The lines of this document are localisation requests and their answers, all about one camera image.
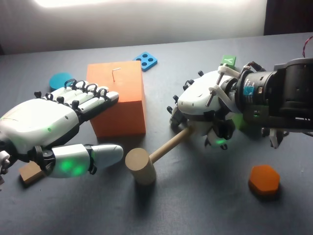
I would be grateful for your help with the wooden mallet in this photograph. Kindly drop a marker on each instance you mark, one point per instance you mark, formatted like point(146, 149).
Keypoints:
point(141, 166)

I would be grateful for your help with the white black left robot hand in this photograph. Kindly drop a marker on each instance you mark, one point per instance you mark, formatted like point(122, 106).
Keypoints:
point(36, 122)

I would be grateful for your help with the blue square four-hole block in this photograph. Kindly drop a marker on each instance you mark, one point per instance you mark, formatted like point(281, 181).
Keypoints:
point(145, 59)

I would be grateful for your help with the brown flat wooden block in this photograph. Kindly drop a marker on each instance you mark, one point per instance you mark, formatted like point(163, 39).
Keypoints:
point(28, 175)

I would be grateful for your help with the large orange wooden block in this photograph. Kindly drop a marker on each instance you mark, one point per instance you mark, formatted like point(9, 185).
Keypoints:
point(127, 93)

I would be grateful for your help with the plain green block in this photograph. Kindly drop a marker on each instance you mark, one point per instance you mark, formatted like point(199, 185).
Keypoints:
point(239, 122)

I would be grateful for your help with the thin metal nail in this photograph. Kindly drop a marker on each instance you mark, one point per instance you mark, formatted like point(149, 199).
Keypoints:
point(114, 74)

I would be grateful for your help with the grey table cloth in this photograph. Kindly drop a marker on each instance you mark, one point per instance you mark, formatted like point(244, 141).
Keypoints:
point(195, 208)

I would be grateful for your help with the green block with letter Y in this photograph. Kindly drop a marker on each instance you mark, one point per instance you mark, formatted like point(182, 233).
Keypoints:
point(228, 61)

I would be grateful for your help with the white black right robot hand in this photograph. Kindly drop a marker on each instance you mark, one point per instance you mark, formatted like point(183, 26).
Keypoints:
point(200, 98)

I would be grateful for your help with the orange hexagon block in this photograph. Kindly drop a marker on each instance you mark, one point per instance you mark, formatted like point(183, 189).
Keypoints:
point(264, 178)

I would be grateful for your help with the blue round disc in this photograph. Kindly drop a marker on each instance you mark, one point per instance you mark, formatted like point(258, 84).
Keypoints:
point(58, 82)

